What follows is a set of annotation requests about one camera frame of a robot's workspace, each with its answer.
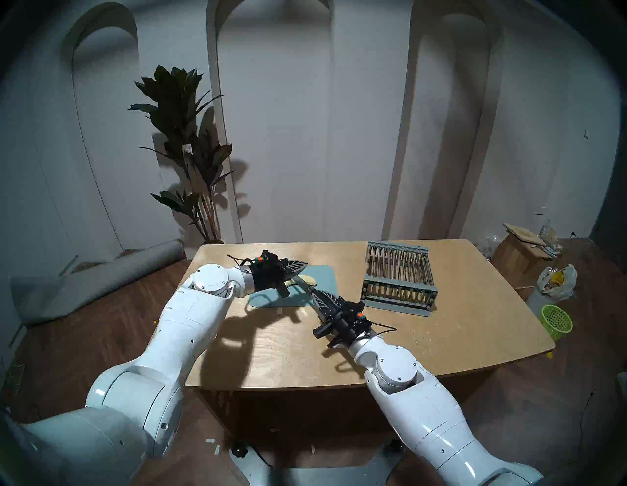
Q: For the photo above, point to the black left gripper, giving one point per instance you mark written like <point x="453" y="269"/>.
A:
<point x="267" y="272"/>

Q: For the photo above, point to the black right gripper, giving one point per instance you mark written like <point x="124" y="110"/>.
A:
<point x="348" y="326"/>

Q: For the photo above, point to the peeled yellow banana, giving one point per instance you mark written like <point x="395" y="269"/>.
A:
<point x="308" y="280"/>

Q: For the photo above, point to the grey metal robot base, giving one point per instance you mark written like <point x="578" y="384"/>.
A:
<point x="313" y="475"/>

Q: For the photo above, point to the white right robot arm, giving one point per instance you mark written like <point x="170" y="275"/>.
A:
<point x="416" y="406"/>

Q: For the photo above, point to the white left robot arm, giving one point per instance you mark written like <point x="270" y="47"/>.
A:
<point x="196" y="313"/>

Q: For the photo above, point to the light blue cutting board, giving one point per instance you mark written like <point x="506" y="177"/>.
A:
<point x="324" y="281"/>

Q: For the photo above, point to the flat wooden board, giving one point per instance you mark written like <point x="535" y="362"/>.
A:
<point x="525" y="234"/>

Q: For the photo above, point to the grey metal dish rack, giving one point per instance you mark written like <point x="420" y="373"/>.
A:
<point x="399" y="274"/>

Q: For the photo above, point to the black base knob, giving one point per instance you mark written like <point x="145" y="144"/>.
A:
<point x="238" y="449"/>

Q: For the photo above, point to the clear plastic bag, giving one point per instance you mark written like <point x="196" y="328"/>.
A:
<point x="490" y="246"/>

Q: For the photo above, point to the cardboard box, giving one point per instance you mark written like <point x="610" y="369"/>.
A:
<point x="514" y="262"/>

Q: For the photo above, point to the rolled grey floor mat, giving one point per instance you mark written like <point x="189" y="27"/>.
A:
<point x="78" y="289"/>

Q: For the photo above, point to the tall green potted plant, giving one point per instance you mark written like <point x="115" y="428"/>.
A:
<point x="174" y="93"/>

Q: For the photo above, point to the green mesh waste basket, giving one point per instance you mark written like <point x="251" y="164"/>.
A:
<point x="557" y="321"/>

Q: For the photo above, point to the clear plastic bottle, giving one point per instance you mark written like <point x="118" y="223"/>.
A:
<point x="546" y="227"/>

